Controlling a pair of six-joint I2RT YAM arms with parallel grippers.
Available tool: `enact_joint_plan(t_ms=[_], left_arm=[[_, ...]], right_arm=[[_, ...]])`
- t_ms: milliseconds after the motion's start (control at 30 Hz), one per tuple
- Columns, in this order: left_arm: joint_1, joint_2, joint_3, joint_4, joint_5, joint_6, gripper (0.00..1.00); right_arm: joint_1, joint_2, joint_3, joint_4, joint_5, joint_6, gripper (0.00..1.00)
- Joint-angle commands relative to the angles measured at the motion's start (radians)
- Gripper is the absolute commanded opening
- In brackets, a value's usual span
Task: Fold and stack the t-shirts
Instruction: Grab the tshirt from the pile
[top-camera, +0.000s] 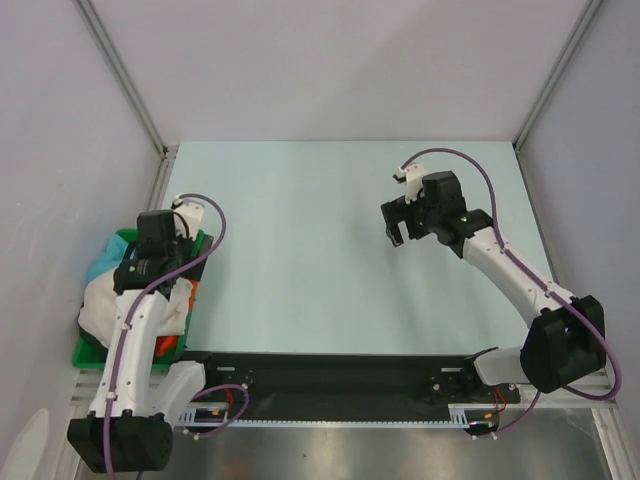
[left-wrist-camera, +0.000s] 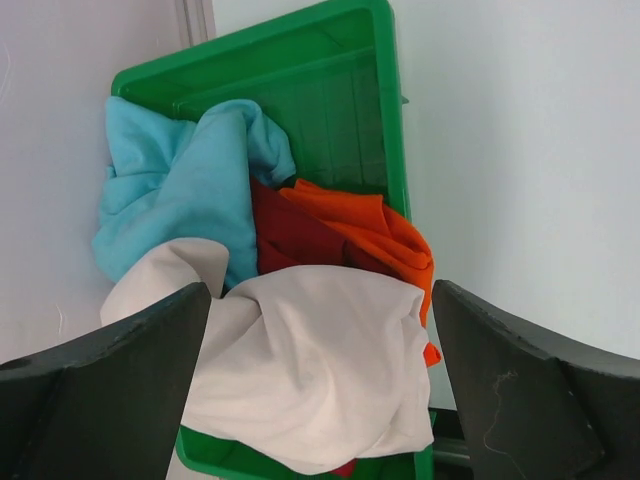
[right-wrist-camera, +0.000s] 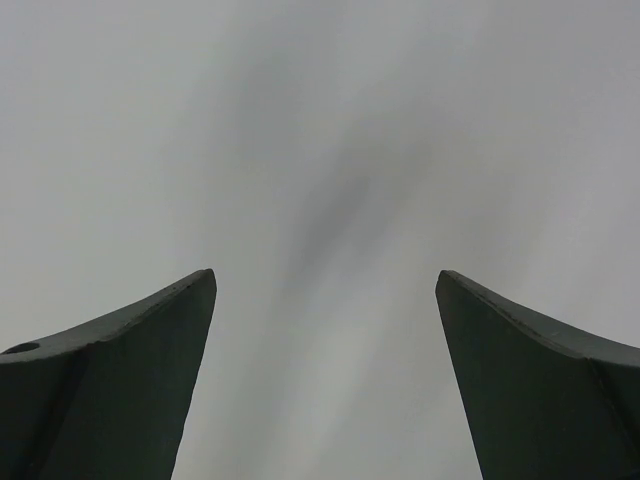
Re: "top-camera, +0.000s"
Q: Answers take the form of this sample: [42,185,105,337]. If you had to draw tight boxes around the white and green t-shirt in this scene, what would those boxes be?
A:
[78,268,198,348]

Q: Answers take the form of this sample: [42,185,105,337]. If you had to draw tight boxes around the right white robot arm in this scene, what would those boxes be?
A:
[381,165,606,401]

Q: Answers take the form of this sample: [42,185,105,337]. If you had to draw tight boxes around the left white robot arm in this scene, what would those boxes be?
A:
[67,210,221,477]

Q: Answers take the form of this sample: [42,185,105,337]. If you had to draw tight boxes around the light blue t-shirt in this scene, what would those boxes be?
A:
[86,232,136,283]

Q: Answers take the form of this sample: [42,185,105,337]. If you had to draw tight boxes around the orange t-shirt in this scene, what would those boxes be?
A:
[154,278,198,358]

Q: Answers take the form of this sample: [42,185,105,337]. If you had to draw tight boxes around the green plastic bin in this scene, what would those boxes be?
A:
[72,229,206,370]

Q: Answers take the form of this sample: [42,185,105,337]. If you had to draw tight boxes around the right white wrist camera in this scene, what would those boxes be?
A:
[393,163,428,204]

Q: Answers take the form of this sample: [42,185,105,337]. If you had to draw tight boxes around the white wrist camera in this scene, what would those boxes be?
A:
[393,163,428,204]
[171,195,204,240]

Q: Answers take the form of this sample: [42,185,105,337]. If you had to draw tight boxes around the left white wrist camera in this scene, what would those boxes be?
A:
[171,195,204,240]

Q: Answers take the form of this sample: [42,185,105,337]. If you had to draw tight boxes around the left aluminium corner post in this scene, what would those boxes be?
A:
[69,0,169,156]

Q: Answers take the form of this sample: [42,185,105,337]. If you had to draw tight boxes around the aluminium corner post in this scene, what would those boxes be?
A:
[514,0,609,151]
[69,0,169,156]

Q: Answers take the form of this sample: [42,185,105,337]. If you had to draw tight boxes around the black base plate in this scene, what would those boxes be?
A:
[182,351,521,423]

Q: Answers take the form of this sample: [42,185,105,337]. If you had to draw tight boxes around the grey slotted cable duct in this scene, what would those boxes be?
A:
[177,403,501,429]

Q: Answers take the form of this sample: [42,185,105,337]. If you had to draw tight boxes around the aluminium frame rail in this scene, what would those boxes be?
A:
[70,370,616,409]

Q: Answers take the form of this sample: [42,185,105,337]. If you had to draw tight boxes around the right aluminium corner post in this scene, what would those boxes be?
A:
[514,0,609,151]

